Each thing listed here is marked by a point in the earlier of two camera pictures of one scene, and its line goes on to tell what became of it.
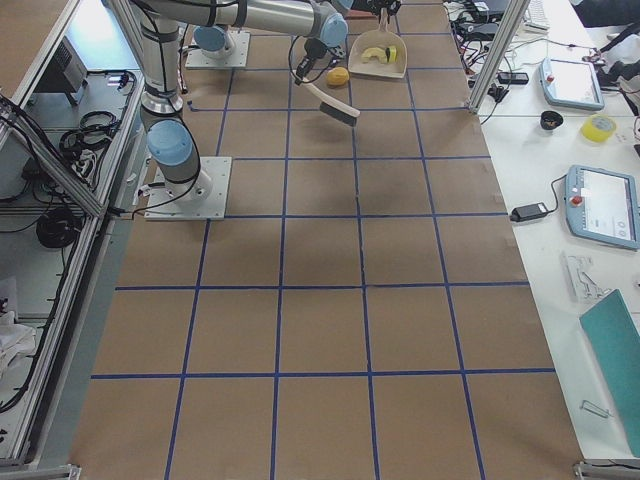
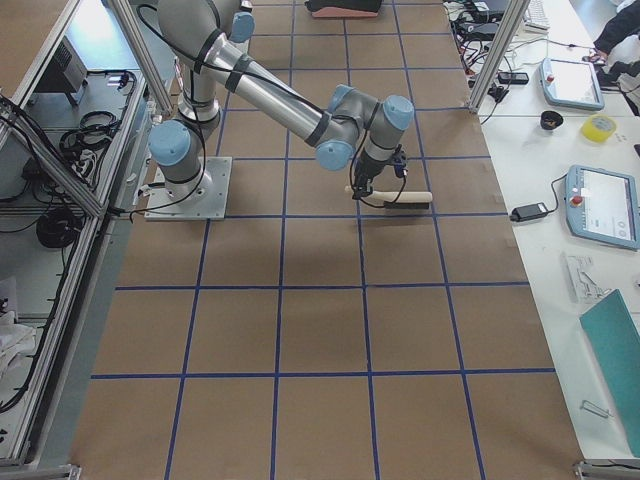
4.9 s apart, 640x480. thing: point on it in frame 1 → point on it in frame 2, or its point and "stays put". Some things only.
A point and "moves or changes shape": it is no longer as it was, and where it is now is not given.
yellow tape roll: [598, 127] stays put
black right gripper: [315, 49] → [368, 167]
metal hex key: [591, 407] stays put
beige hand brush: [328, 106] moves or changes shape
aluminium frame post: [486, 78] stays put
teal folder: [616, 341] stays put
